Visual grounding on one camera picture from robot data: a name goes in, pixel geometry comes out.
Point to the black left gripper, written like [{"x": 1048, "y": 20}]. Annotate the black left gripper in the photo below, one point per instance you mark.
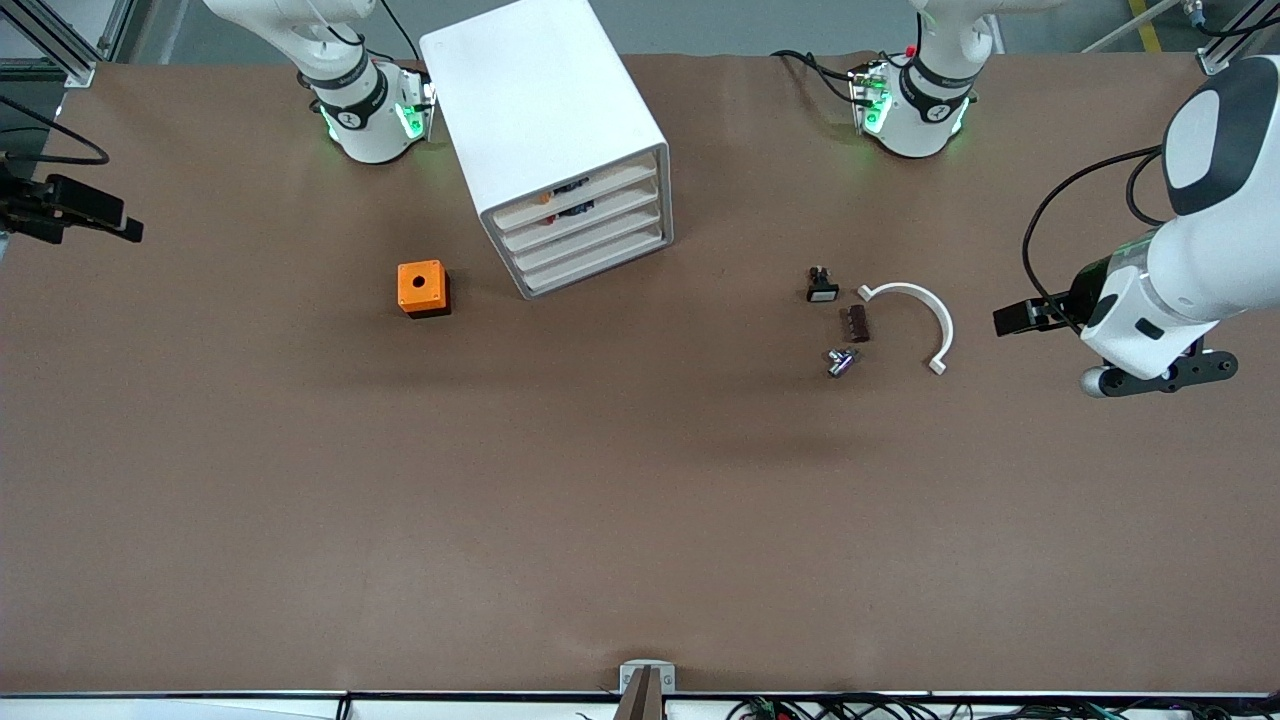
[{"x": 1058, "y": 308}]

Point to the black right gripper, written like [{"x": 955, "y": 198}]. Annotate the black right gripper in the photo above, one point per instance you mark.
[{"x": 40, "y": 208}]

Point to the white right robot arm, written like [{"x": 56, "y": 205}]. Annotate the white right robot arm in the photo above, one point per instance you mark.
[{"x": 365, "y": 125}]

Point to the black button with white face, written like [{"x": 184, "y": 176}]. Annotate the black button with white face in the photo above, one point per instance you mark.
[{"x": 822, "y": 290}]

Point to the red-headed push button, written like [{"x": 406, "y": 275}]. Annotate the red-headed push button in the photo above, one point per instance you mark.
[{"x": 575, "y": 211}]

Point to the white drawer cabinet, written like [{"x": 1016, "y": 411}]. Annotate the white drawer cabinet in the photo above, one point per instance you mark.
[{"x": 530, "y": 90}]

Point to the brown cylindrical capacitor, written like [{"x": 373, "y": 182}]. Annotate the brown cylindrical capacitor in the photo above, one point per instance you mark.
[{"x": 857, "y": 324}]

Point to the chrome metal valve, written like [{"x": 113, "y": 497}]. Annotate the chrome metal valve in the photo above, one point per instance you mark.
[{"x": 841, "y": 362}]

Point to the orange box with hole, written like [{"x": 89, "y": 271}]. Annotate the orange box with hole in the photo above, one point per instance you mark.
[{"x": 422, "y": 290}]

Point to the aluminium profile frame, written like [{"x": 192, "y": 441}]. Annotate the aluminium profile frame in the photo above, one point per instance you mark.
[
  {"x": 60, "y": 45},
  {"x": 1235, "y": 45}
]

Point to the white table edge rail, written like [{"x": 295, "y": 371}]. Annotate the white table edge rail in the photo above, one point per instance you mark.
[{"x": 200, "y": 708}]

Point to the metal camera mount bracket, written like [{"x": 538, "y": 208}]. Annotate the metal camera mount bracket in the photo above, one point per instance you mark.
[{"x": 647, "y": 685}]

